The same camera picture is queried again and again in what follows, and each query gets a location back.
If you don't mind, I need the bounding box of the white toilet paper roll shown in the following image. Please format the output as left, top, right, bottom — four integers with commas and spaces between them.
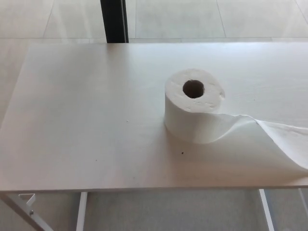
164, 68, 308, 169

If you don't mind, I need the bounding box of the white table leg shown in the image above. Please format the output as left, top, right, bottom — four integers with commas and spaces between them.
258, 189, 275, 231
76, 192, 88, 231

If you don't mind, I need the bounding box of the white diagonal table brace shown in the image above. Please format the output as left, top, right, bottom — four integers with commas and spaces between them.
0, 192, 55, 231

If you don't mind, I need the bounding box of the black window frame post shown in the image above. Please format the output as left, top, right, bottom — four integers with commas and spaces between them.
100, 0, 129, 44

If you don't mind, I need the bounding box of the white metal table bracket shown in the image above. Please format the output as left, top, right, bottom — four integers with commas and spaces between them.
18, 193, 36, 215

